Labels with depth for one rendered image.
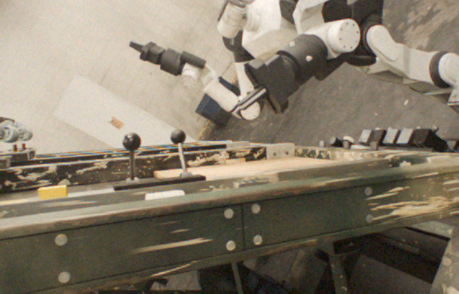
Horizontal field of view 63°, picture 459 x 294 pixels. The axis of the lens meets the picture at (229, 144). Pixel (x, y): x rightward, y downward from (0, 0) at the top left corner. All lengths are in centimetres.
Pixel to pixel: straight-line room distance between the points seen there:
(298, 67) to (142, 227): 44
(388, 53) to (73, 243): 118
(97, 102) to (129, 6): 205
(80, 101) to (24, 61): 173
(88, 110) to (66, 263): 434
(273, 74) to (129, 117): 418
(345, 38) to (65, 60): 569
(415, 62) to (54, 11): 552
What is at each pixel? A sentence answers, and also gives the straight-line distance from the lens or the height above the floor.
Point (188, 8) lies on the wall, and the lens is 648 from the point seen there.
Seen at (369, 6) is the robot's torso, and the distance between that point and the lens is 144.
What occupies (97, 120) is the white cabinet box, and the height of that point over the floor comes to 157.
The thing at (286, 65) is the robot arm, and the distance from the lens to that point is 77.
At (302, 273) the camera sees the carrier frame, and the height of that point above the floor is 28.
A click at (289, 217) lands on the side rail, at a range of 65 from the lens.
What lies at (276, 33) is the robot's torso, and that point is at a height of 130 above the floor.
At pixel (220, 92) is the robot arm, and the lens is 145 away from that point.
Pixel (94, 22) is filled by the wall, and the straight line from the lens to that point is 632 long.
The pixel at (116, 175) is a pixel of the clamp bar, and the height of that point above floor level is 147.
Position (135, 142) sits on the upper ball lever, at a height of 153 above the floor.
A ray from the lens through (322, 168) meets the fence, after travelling 98.
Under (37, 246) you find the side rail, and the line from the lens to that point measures 57.
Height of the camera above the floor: 162
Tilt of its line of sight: 19 degrees down
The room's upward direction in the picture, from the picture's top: 59 degrees counter-clockwise
